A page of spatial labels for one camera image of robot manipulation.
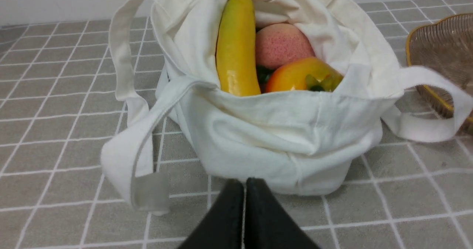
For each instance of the white cloth tote bag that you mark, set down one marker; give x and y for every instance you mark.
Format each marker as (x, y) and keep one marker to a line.
(300, 142)

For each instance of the yellow plastic banana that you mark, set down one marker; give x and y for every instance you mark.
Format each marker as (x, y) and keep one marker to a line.
(235, 49)

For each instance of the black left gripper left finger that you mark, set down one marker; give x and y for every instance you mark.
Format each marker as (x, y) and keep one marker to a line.
(221, 227)

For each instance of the gold rimmed glass bowl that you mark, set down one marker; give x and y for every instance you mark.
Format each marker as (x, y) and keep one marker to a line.
(446, 47)

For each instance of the orange red persimmon fruit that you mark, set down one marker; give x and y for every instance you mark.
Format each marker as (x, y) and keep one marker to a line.
(308, 74)

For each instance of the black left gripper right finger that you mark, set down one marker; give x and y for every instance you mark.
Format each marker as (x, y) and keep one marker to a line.
(267, 224)

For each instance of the pink plastic peach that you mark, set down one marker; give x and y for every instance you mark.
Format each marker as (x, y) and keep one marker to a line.
(280, 44)

